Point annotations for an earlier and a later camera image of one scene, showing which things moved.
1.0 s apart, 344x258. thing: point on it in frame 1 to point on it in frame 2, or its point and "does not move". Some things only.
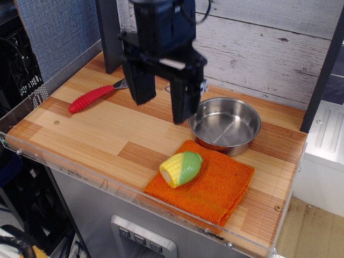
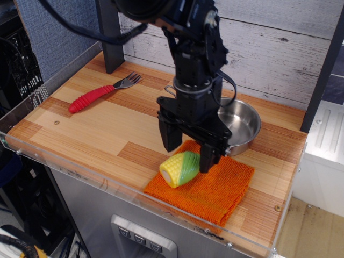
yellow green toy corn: x=180 y=169 does not move
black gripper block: x=165 y=29 to x=200 y=115
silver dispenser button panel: x=129 y=239 does not move
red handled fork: x=97 y=93 does not move
